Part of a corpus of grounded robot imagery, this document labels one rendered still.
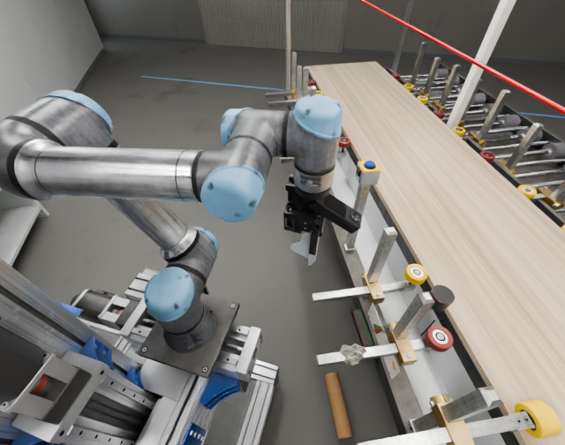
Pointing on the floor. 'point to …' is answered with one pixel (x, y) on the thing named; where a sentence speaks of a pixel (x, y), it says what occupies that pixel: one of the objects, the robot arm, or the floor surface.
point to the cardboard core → (338, 406)
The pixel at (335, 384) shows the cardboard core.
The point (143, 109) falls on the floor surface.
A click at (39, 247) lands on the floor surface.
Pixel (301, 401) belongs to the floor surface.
